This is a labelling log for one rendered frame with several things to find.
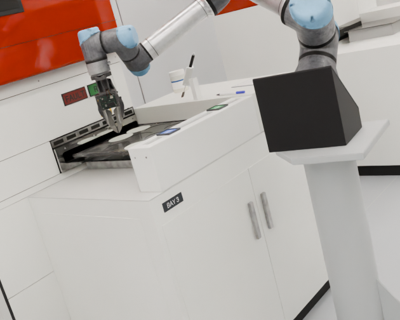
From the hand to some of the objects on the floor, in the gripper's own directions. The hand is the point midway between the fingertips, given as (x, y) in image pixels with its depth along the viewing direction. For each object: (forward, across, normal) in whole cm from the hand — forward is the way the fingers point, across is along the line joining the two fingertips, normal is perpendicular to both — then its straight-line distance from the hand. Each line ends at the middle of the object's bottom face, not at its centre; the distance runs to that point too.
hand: (117, 128), depth 198 cm
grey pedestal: (+97, +72, -37) cm, 126 cm away
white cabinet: (+98, +18, +13) cm, 100 cm away
